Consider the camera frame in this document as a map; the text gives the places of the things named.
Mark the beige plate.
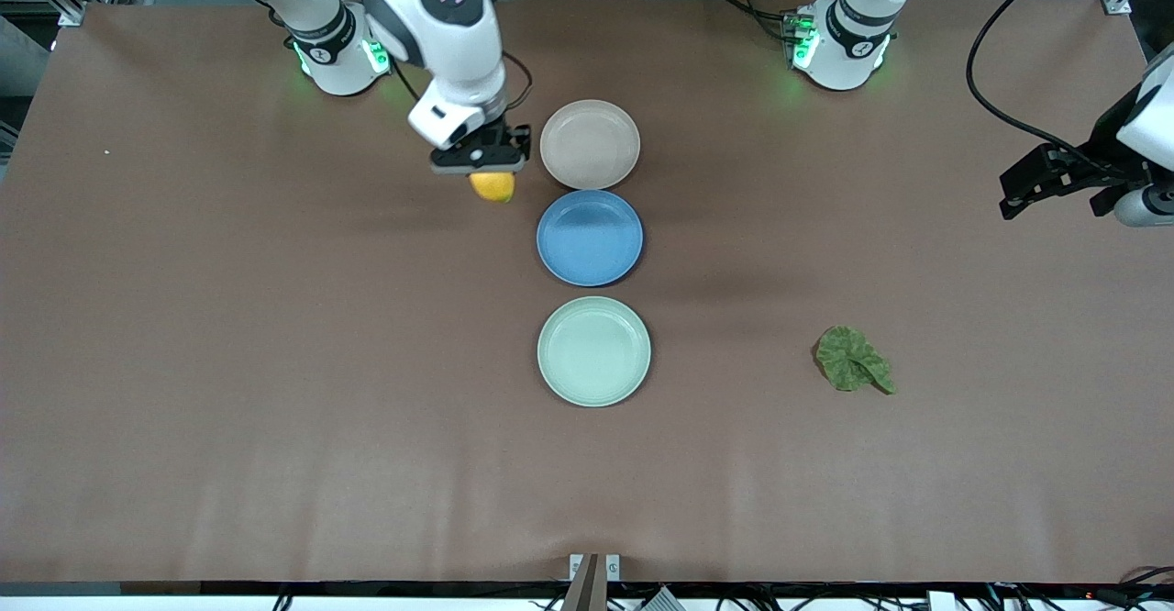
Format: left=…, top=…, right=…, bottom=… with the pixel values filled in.
left=539, top=99, right=641, bottom=190

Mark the yellow lemon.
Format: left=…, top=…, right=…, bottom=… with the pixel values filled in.
left=470, top=171, right=516, bottom=205

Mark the mint green plate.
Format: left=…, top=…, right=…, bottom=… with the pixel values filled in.
left=537, top=295, right=652, bottom=408

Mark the green lettuce leaf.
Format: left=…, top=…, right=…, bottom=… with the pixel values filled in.
left=814, top=325, right=896, bottom=395

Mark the black cable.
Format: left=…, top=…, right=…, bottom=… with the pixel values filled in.
left=966, top=0, right=1102, bottom=172
left=500, top=50, right=535, bottom=112

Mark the metal table edge bracket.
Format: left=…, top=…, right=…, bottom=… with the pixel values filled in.
left=569, top=553, right=622, bottom=584

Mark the blue plate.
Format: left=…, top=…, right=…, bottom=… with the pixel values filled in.
left=537, top=189, right=645, bottom=288

